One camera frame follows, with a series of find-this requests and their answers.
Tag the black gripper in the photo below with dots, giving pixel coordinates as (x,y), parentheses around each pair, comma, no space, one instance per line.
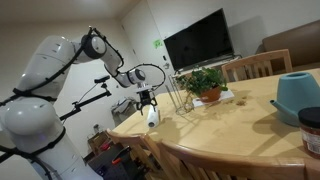
(145,98)

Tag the white tissue roll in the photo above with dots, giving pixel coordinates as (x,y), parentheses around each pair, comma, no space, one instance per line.
(153,117)

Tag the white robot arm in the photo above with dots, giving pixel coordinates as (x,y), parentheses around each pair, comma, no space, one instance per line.
(29,117)

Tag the grey cloth on chair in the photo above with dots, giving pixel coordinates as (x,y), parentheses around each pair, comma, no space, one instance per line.
(122,105)

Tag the metal paper towel holder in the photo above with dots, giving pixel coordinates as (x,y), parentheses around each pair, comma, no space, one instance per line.
(181,100)

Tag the green sticky note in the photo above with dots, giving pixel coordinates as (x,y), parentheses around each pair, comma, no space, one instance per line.
(157,43)

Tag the potted green plant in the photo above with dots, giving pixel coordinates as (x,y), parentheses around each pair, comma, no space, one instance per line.
(202,80)

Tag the near wooden chair front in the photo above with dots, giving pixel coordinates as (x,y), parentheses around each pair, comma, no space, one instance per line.
(142,151)

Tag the wooden chair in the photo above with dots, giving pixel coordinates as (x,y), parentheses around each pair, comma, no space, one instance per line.
(142,151)
(256,66)
(192,164)

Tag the black toolbox with clutter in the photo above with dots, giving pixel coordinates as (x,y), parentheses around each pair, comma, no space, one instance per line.
(101,164)

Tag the right wooden chair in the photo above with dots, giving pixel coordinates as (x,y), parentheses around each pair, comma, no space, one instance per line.
(192,164)

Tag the white paper under plant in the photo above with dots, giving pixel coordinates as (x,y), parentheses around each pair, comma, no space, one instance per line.
(212,96)

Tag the black flat screen television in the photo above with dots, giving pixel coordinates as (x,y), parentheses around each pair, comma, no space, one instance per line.
(206,39)

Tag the far left wooden chair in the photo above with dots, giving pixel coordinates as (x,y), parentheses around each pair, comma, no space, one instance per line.
(256,66)

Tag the teal watering can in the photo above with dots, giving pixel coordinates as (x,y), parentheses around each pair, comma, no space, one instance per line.
(295,92)

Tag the red jar with black lid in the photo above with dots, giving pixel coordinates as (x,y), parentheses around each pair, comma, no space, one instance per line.
(309,119)

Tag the brown leather sofa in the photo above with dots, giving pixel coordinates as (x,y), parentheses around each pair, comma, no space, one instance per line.
(303,43)

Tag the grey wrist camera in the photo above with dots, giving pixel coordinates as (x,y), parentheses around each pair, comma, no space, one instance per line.
(141,89)

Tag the black camera on stand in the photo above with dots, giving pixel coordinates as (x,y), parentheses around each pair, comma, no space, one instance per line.
(86,100)

